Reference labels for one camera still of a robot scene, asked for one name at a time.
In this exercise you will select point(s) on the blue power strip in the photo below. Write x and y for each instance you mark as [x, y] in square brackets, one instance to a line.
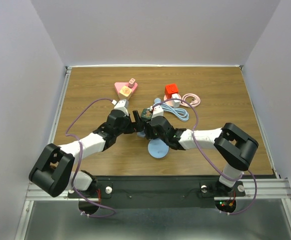
[180, 113]

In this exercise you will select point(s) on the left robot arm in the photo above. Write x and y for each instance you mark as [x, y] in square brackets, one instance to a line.
[52, 171]

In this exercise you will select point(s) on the white charger adapter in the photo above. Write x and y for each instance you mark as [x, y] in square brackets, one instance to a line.
[176, 100]

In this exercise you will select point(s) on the dark green charger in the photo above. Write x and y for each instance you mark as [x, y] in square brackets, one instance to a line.
[146, 115]

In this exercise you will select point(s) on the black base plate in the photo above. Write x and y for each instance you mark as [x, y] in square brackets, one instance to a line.
[146, 192]

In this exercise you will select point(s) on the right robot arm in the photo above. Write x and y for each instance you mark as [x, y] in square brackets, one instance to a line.
[235, 146]

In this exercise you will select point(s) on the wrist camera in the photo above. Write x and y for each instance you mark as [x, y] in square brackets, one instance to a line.
[121, 105]
[156, 111]

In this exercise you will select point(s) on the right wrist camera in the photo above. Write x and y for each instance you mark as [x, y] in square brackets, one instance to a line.
[156, 111]

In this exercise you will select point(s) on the small pink charger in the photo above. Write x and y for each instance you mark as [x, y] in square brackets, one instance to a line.
[131, 83]

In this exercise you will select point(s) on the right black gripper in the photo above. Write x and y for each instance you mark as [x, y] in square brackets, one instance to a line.
[148, 130]

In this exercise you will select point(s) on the blue round socket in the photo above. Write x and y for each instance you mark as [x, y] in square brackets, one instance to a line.
[157, 148]

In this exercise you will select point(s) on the red cube socket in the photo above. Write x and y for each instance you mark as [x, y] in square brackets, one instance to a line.
[170, 90]

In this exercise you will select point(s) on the pink triangular socket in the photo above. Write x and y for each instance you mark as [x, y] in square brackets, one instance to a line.
[119, 85]

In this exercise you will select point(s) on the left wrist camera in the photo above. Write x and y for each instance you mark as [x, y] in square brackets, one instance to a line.
[121, 105]

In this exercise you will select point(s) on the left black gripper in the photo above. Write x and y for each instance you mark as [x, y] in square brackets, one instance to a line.
[134, 127]

